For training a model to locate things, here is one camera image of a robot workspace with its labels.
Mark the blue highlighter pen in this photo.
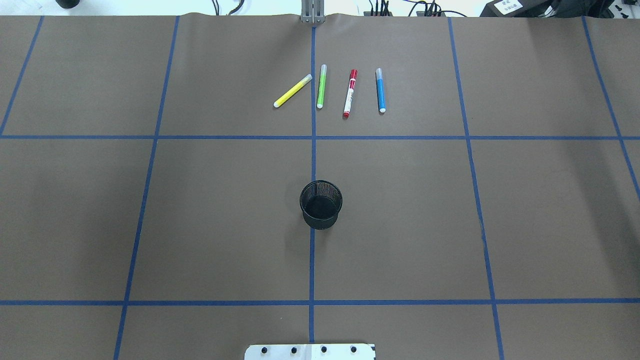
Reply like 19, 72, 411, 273
375, 68, 387, 114

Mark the yellow highlighter pen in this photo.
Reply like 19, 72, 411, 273
273, 73, 313, 109

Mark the red capped white marker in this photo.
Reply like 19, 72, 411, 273
342, 68, 358, 119

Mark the green highlighter pen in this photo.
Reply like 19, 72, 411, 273
316, 64, 328, 109

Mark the black mesh pen cup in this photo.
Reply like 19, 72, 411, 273
299, 180, 343, 231

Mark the brown table cover mat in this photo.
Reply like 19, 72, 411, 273
1, 13, 639, 360

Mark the aluminium frame post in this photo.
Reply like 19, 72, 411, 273
300, 0, 326, 26

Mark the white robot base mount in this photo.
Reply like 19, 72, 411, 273
244, 342, 377, 360

